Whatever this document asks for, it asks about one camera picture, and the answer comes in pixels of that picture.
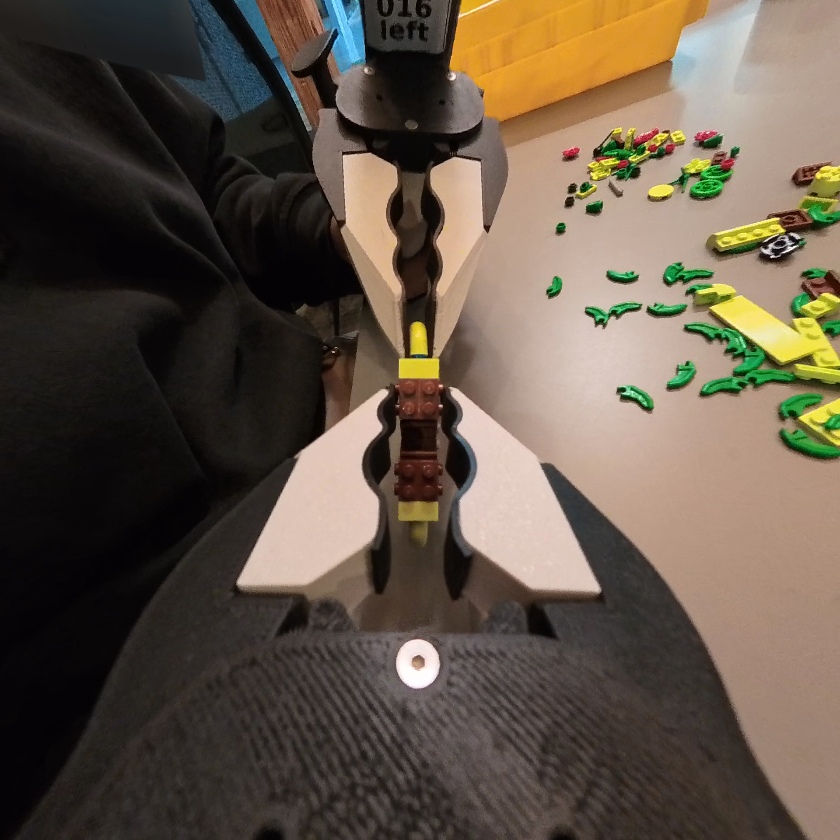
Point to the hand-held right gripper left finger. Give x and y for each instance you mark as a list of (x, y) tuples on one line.
[(308, 525)]

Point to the person's left hand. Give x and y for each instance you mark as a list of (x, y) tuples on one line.
[(340, 243)]

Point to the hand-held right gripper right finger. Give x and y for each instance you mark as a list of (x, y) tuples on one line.
[(525, 525)]

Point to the heap of small flower pieces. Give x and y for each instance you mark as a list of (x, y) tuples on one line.
[(659, 191)]

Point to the dark round plate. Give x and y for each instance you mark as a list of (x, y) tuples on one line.
[(781, 246)]

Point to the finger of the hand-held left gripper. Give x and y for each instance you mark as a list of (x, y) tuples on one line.
[(367, 223), (463, 223)]

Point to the blue mesh office chair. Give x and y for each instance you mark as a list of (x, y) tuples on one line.
[(226, 85)]

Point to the brown and lime brick assembly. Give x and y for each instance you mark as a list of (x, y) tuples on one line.
[(418, 407)]

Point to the wooden post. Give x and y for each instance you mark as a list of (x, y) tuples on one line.
[(289, 39)]

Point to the yellow plastic bin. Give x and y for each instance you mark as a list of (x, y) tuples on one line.
[(590, 52)]

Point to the lime horn piece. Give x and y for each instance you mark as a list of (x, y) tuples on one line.
[(421, 533), (417, 338)]

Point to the person's left forearm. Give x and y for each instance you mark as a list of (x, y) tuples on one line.
[(275, 223)]

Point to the scatter of green leaf pieces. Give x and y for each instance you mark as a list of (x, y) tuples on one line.
[(636, 396)]

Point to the scatter of small brown bricks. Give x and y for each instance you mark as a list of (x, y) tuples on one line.
[(791, 220)]

